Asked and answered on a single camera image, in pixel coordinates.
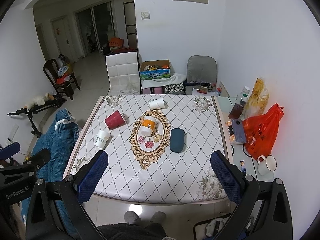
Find orange and white paper cup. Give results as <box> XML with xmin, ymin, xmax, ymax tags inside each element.
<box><xmin>140</xmin><ymin>116</ymin><xmax>156</xmax><ymax>137</ymax></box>

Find white printed paper cup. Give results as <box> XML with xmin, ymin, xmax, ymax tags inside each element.
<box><xmin>94</xmin><ymin>130</ymin><xmax>110</xmax><ymax>149</ymax></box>

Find red ribbed paper cup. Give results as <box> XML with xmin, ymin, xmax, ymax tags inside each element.
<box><xmin>105</xmin><ymin>110</ymin><xmax>126</xmax><ymax>130</ymax></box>

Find dark teal cylindrical cup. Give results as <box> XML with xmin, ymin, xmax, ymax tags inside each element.
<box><xmin>170</xmin><ymin>128</ymin><xmax>184</xmax><ymax>153</ymax></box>

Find white paper cup far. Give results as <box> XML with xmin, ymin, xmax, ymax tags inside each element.
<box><xmin>149</xmin><ymin>98</ymin><xmax>165</xmax><ymax>110</ymax></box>

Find blue quilted blanket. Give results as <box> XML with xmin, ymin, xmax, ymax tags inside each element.
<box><xmin>22</xmin><ymin>109</ymin><xmax>80</xmax><ymax>239</ymax></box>

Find white enamel mug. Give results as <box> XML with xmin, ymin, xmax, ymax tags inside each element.
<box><xmin>257</xmin><ymin>155</ymin><xmax>277</xmax><ymax>176</ymax></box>

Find black exercise bench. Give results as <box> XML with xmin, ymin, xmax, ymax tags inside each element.
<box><xmin>7</xmin><ymin>93</ymin><xmax>67</xmax><ymax>138</ymax></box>

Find grey smartphone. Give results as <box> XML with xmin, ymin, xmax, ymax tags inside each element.
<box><xmin>231</xmin><ymin>119</ymin><xmax>246</xmax><ymax>144</ymax></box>

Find grey slippers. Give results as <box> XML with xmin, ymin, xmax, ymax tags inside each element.
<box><xmin>124</xmin><ymin>211</ymin><xmax>167</xmax><ymax>225</ymax></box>

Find orange plastic bag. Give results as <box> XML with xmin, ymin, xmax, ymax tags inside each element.
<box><xmin>242</xmin><ymin>103</ymin><xmax>284</xmax><ymax>160</ymax></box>

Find brown glass jar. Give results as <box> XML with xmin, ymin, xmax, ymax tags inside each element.
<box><xmin>228</xmin><ymin>101</ymin><xmax>246</xmax><ymax>119</ymax></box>

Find white capped bottle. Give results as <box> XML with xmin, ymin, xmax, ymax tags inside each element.
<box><xmin>236</xmin><ymin>86</ymin><xmax>250</xmax><ymax>107</ymax></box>

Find yellow snack bag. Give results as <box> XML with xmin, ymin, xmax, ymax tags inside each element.
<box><xmin>244</xmin><ymin>77</ymin><xmax>270</xmax><ymax>119</ymax></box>

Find floral patterned tablecloth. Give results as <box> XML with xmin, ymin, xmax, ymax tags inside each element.
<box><xmin>65</xmin><ymin>95</ymin><xmax>226</xmax><ymax>204</ymax></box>

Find black wooden chair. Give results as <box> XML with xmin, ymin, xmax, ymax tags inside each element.
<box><xmin>43</xmin><ymin>59</ymin><xmax>80</xmax><ymax>100</ymax></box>

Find white upholstered chair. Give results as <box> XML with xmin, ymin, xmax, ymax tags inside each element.
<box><xmin>105</xmin><ymin>51</ymin><xmax>140</xmax><ymax>95</ymax></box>

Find grey cushioned chair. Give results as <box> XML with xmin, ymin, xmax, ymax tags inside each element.
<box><xmin>183</xmin><ymin>55</ymin><xmax>217</xmax><ymax>95</ymax></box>

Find cardboard box with toys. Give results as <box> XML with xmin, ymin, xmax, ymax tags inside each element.
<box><xmin>139</xmin><ymin>60</ymin><xmax>171</xmax><ymax>80</ymax></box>

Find wall light switch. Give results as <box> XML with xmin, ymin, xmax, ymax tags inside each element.
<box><xmin>141</xmin><ymin>11</ymin><xmax>150</xmax><ymax>20</ymax></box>

